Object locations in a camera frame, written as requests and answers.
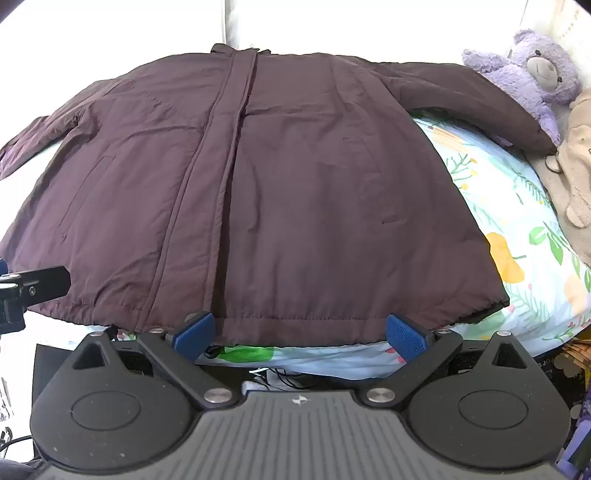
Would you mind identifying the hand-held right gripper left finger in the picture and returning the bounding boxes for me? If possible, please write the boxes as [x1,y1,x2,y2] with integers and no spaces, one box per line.
[73,312,237,411]

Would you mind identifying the floral bed sheet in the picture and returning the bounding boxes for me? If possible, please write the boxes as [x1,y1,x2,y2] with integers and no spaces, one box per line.
[69,108,591,384]

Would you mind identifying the black cables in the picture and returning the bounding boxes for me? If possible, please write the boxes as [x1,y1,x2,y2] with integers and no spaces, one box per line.
[247,366,308,389]

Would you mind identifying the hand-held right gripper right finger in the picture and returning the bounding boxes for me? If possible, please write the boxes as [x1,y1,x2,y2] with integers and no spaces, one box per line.
[362,314,532,409]

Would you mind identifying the colourful printed items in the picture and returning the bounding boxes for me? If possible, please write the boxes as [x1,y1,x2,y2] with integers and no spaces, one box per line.
[531,323,591,476]

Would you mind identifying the beige plush toy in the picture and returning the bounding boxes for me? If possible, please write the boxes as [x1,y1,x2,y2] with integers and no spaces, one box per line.
[540,88,591,229]

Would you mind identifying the purple teddy bear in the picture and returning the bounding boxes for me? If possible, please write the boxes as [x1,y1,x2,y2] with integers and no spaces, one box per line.
[462,30,581,145]

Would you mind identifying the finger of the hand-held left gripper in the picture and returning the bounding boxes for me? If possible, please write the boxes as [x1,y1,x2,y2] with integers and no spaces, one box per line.
[0,265,71,332]

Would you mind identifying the dark brown jacket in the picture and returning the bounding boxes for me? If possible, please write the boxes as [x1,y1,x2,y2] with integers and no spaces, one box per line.
[0,43,558,347]

